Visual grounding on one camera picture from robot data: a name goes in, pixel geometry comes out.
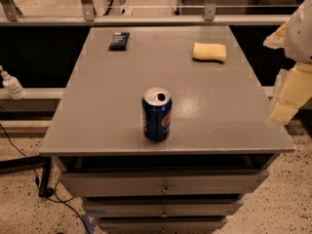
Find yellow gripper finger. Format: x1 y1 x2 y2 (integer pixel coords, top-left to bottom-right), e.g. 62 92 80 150
263 22 289 49

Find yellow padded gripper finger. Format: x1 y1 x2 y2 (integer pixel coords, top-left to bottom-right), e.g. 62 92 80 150
267 62 312 125

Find yellow sponge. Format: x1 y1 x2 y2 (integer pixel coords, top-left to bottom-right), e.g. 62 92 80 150
192 42 226 62

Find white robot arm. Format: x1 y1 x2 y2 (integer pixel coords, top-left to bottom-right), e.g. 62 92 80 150
263 0 312 125

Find grey drawer cabinet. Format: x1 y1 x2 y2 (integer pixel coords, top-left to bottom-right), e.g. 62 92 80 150
40 26 293 234

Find top grey drawer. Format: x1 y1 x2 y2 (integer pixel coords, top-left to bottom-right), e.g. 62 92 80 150
60 170 269 197

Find grey drawer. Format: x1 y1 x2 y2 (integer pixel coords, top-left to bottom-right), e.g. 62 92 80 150
84 199 243 217
60 170 269 197
97 216 227 232

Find blue Pepsi can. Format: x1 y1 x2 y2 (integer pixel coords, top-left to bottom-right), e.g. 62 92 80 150
141 87 173 141

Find dark blue snack bar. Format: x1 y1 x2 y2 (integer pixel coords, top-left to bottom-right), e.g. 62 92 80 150
108 32 130 51

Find middle grey drawer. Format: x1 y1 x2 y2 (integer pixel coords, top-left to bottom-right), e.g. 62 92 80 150
84 199 243 217

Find bottom grey drawer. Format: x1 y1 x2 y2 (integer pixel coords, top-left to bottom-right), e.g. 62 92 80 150
97 216 227 232

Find metal railing with glass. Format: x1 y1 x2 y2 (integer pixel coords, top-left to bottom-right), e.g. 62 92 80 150
1 0 304 26

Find white plastic bottle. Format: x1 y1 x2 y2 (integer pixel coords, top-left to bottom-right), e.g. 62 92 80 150
0 66 26 99

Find black metal stand leg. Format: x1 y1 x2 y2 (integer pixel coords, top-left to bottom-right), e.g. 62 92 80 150
0 155 55 198

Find black floor cable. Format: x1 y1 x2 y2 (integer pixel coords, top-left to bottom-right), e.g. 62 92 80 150
0 124 94 234

